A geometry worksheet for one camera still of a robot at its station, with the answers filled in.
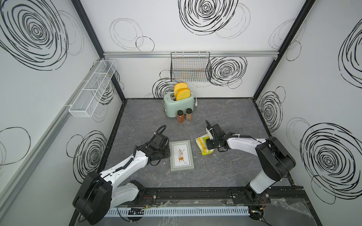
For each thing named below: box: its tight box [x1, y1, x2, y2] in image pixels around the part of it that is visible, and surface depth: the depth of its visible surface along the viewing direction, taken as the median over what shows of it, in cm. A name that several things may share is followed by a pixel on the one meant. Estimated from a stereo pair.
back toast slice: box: [173, 82, 188, 96], surface depth 101 cm
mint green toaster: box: [163, 93, 195, 118], surface depth 102 cm
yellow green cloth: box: [195, 133, 215, 156], surface depth 93 cm
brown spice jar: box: [185, 108, 193, 122], surface depth 103 cm
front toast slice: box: [176, 88, 191, 101], surface depth 98 cm
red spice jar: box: [176, 109, 185, 124], surface depth 101 cm
